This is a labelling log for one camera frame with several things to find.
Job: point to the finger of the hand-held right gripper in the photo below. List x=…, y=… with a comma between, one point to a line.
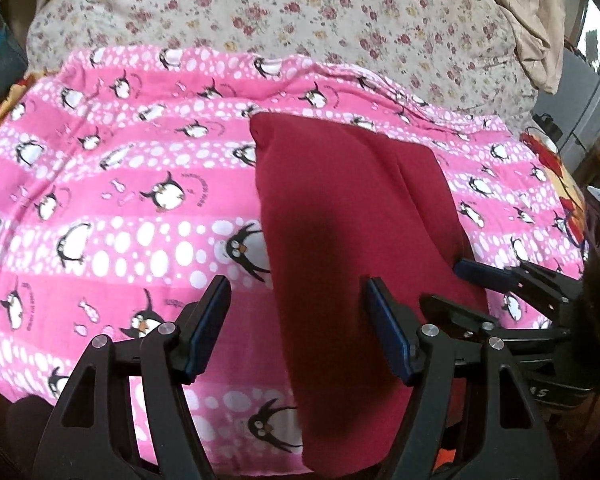
x=472, y=270
x=455, y=312

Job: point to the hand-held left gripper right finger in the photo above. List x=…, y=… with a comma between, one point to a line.
x=387, y=330

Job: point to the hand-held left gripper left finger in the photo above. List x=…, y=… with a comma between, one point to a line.
x=210, y=320

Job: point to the dark red garment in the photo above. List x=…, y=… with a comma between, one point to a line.
x=340, y=210

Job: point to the red yellow printed blanket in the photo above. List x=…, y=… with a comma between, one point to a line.
x=555, y=170

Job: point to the pink penguin print blanket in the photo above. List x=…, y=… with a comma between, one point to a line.
x=130, y=210

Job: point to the grey cabinet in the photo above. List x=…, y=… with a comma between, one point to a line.
x=580, y=90

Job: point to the beige cloth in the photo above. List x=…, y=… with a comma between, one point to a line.
x=535, y=10

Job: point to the yellow orange cloth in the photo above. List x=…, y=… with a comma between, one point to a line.
x=10, y=97

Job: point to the floral bedsheet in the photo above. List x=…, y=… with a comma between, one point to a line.
x=280, y=10

